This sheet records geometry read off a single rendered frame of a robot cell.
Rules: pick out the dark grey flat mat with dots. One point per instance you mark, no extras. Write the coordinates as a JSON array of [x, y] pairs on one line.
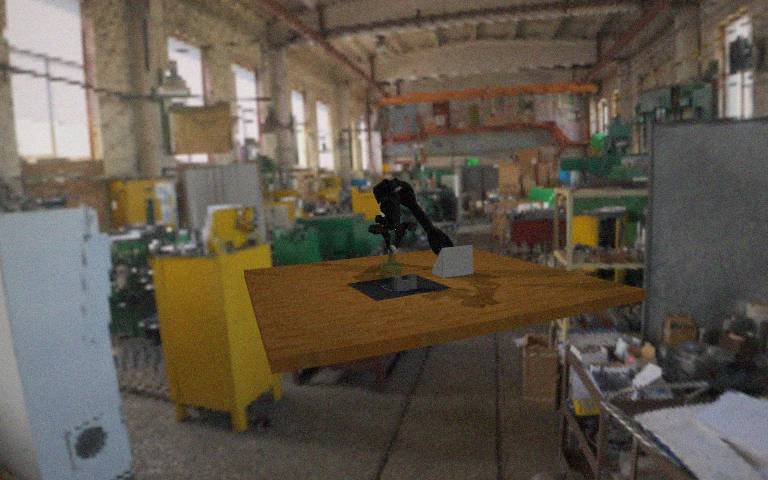
[[379, 291]]

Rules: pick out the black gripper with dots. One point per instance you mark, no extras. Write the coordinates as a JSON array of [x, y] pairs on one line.
[[392, 220]]

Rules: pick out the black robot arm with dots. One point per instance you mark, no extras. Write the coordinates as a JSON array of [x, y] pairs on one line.
[[390, 202]]

